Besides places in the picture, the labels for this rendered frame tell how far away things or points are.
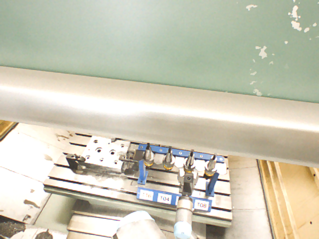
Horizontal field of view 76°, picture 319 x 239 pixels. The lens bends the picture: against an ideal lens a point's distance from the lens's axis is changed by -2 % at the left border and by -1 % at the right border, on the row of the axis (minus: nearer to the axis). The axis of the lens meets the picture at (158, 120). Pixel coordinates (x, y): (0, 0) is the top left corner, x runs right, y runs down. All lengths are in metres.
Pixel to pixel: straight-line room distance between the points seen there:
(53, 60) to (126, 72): 0.06
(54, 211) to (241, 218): 1.29
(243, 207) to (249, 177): 0.23
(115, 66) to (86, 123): 0.05
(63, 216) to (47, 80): 1.59
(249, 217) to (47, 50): 1.46
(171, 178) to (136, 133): 1.28
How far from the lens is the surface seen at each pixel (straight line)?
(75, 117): 0.16
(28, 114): 0.19
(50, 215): 1.77
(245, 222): 1.52
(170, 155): 1.06
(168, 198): 1.31
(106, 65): 0.16
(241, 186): 1.63
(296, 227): 1.27
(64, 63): 0.18
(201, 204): 1.32
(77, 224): 1.57
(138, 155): 1.13
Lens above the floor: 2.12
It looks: 43 degrees down
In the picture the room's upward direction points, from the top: 2 degrees clockwise
